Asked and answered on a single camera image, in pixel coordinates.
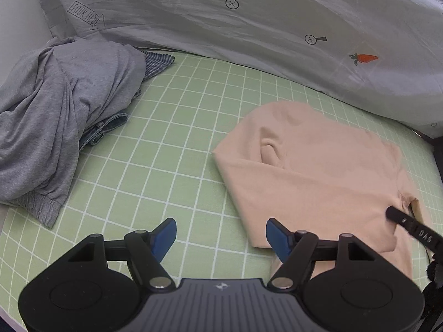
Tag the grey carrot-print sheet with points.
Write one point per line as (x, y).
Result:
(383, 56)

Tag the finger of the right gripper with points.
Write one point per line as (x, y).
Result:
(429, 238)

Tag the beige long-sleeve shirt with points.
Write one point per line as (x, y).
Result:
(287, 161)

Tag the denim garment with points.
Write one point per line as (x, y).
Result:
(103, 129)

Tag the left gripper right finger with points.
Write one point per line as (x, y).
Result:
(295, 250)

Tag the green grid mat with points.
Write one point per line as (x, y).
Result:
(160, 165)

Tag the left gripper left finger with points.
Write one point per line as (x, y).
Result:
(146, 251)

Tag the grey garment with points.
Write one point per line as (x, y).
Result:
(48, 101)

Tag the blue checkered cloth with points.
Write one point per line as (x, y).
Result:
(156, 63)

